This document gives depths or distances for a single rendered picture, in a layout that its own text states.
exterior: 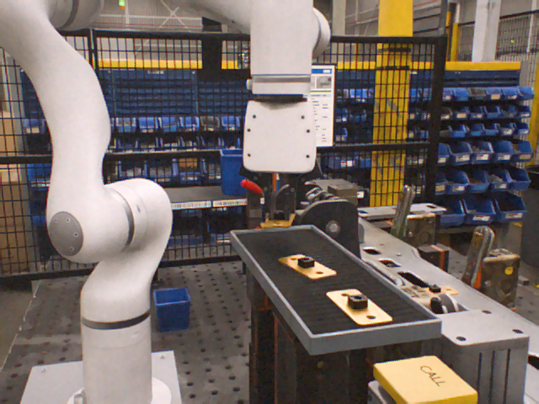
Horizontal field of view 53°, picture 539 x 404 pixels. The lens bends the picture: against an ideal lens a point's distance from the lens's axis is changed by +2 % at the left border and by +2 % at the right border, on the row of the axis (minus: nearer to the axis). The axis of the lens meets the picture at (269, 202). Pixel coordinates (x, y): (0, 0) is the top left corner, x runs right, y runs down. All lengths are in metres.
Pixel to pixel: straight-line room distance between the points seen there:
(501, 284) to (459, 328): 0.54
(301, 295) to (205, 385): 0.75
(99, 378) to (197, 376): 0.39
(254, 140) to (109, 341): 0.45
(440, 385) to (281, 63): 0.44
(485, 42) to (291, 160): 5.29
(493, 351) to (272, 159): 0.36
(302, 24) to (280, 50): 0.04
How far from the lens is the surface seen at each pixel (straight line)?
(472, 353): 0.67
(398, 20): 2.16
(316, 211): 0.94
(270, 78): 0.73
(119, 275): 0.98
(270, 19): 0.73
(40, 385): 1.23
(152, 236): 0.98
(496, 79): 3.98
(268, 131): 0.74
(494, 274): 1.20
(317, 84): 1.98
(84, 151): 0.92
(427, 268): 1.22
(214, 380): 1.36
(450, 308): 0.78
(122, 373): 1.02
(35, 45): 0.96
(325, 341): 0.52
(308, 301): 0.60
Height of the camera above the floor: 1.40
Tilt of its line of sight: 13 degrees down
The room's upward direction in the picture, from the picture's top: straight up
